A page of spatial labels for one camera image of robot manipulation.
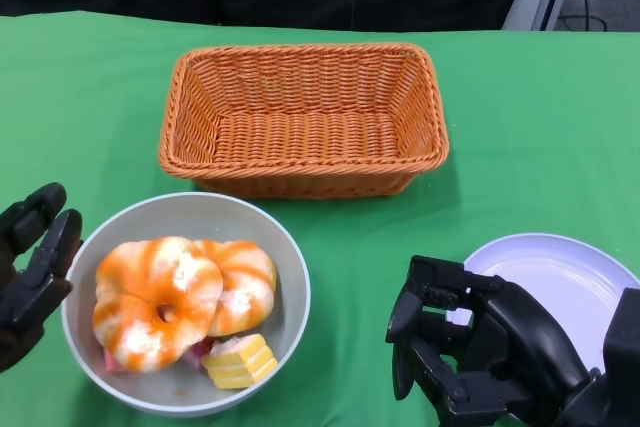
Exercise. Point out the lavender round plate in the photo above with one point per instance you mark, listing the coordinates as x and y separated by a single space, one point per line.
550 272

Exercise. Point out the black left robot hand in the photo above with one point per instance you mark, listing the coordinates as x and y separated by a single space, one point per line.
30 272

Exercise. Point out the orange wicker basket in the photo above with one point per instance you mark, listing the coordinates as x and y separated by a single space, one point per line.
300 147

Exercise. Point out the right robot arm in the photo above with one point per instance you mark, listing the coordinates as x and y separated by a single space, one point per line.
615 407

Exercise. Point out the green tablecloth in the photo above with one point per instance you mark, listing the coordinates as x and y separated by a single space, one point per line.
525 122

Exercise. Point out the grey round bowl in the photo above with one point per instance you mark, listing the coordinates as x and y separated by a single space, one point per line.
200 219

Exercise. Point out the pink layered cake slice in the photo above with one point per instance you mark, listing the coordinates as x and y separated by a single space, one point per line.
195 357

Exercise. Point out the yellow layered cake slice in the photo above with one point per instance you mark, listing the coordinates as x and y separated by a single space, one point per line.
240 364

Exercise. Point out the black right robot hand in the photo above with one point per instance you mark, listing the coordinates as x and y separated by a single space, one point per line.
500 347

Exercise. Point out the salmon cake with hole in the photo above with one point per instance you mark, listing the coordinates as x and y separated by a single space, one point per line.
114 363

